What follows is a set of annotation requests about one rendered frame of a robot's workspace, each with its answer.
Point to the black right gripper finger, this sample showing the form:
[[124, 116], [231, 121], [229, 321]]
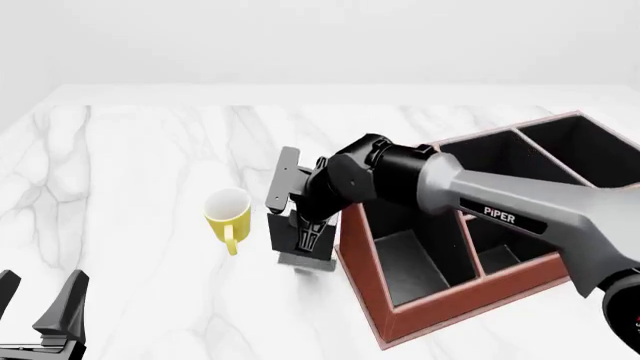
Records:
[[311, 237]]

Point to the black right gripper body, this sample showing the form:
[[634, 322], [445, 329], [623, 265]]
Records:
[[320, 217]]

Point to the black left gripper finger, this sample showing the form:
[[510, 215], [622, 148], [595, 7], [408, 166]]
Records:
[[7, 288], [65, 311]]

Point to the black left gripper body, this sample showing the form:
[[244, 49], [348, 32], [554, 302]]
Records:
[[45, 350]]

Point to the black book with grey pages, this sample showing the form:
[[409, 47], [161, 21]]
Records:
[[284, 236]]

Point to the grey and black right robot arm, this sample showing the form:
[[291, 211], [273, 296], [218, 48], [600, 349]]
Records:
[[500, 195]]

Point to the red-brown desk caddy black inside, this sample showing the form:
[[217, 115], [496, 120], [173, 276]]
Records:
[[415, 300]]

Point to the yellow mug with white inside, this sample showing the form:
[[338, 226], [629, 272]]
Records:
[[231, 217]]

